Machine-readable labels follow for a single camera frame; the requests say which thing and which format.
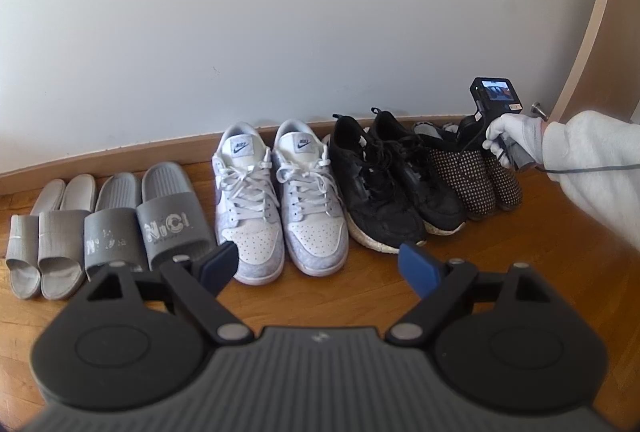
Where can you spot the person's right hand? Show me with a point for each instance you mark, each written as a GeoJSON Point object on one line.
{"type": "Point", "coordinates": [525, 137]}

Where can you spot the person's right forearm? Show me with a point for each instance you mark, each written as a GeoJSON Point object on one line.
{"type": "Point", "coordinates": [595, 162]}

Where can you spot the light wooden door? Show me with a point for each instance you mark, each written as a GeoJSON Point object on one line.
{"type": "Point", "coordinates": [600, 37]}

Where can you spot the white lace-up sneaker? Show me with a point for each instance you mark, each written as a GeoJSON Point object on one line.
{"type": "Point", "coordinates": [247, 212]}
{"type": "Point", "coordinates": [312, 222]}

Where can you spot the black lace-up sneaker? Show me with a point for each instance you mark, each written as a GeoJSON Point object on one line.
{"type": "Point", "coordinates": [435, 197]}
{"type": "Point", "coordinates": [375, 207]}

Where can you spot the dark grey printed slide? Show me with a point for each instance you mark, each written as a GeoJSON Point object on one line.
{"type": "Point", "coordinates": [170, 222]}
{"type": "Point", "coordinates": [110, 232]}

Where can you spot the black fleece mesh slipper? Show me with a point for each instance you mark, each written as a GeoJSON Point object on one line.
{"type": "Point", "coordinates": [507, 189]}
{"type": "Point", "coordinates": [462, 177]}

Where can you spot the metal door stop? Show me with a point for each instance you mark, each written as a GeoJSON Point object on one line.
{"type": "Point", "coordinates": [539, 110]}

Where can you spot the light grey slipper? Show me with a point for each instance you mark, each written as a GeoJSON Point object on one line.
{"type": "Point", "coordinates": [22, 237]}
{"type": "Point", "coordinates": [62, 237]}

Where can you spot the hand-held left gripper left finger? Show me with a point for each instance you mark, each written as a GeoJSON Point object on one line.
{"type": "Point", "coordinates": [220, 264]}

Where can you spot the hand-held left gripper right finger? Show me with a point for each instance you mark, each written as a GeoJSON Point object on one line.
{"type": "Point", "coordinates": [419, 268]}

